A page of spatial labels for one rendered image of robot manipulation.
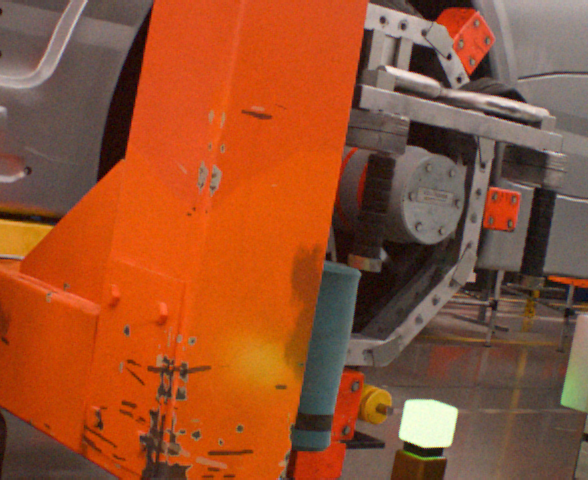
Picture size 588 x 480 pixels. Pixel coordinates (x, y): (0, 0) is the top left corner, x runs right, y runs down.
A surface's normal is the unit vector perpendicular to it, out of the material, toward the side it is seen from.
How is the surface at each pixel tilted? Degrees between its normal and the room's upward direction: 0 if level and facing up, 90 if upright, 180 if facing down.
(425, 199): 90
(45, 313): 90
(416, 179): 90
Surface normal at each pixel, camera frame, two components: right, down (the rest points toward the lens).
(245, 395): 0.63, 0.15
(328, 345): 0.34, 0.15
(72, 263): -0.76, -0.09
